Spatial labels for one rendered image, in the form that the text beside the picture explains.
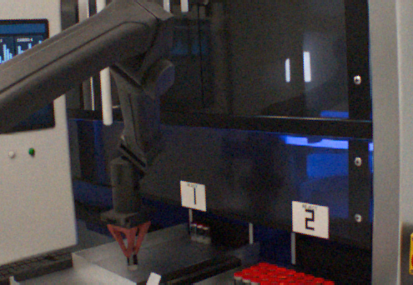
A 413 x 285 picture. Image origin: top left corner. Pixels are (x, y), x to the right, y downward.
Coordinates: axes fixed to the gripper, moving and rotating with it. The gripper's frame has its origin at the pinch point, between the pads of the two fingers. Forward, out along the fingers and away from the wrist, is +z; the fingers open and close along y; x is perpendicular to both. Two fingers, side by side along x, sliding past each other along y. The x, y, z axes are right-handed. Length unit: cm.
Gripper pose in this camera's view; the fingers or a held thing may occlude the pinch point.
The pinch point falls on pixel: (131, 252)
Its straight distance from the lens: 118.5
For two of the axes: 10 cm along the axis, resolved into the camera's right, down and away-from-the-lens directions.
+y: 5.6, -1.6, 8.1
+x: -8.3, -0.6, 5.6
